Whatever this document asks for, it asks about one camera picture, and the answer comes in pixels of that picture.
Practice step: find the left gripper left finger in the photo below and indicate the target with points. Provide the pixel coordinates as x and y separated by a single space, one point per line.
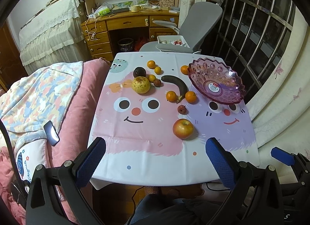
43 203

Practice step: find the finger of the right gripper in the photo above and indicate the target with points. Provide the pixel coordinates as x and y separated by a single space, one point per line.
283 156

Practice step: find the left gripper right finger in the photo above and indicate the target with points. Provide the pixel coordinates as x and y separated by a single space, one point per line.
255 194

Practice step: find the red apple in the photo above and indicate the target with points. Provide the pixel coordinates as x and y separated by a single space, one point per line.
183 129

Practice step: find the dark overripe banana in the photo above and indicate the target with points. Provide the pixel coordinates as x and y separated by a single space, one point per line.
183 89

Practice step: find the small tangerine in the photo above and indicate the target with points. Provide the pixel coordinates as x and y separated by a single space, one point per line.
158 70
152 78

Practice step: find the yellow speckled pear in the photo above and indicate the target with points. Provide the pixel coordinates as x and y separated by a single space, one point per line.
140 85

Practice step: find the orange tangerine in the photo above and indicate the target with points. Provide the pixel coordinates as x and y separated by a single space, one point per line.
151 64

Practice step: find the dark avocado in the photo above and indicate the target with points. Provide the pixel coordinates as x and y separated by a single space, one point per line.
139 71

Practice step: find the white floral curtain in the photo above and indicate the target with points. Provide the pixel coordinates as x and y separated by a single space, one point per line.
280 109

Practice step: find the smartphone with lit screen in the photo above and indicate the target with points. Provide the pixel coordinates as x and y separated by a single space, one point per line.
51 134

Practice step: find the small dark red fruit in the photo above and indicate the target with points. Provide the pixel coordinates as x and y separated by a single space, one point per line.
182 110

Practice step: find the floral patterned blanket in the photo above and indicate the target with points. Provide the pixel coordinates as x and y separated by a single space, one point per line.
43 96

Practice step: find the purple glass fruit bowl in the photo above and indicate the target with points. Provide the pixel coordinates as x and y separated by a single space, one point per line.
216 81

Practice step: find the cartoon printed tablecloth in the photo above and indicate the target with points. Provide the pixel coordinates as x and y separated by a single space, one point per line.
138 128

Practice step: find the brown lychee fruit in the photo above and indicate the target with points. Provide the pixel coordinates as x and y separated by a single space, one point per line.
157 83

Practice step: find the metal window bars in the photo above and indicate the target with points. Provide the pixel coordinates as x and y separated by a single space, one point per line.
252 38

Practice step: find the white tray with clutter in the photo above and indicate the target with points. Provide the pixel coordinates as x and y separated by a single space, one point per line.
171 43

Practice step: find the lace covered furniture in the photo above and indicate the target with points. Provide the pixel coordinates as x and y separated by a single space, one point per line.
55 35

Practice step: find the grey office chair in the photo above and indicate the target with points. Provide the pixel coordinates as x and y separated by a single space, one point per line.
200 20

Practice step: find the black waste bin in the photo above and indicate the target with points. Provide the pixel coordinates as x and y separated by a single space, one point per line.
125 45

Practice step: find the wooden desk with drawers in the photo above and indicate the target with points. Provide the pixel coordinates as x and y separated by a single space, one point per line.
102 34

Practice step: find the green tissue pack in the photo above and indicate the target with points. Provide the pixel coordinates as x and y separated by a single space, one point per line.
103 11

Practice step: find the beige mug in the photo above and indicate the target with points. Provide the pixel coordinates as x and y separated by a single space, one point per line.
135 8

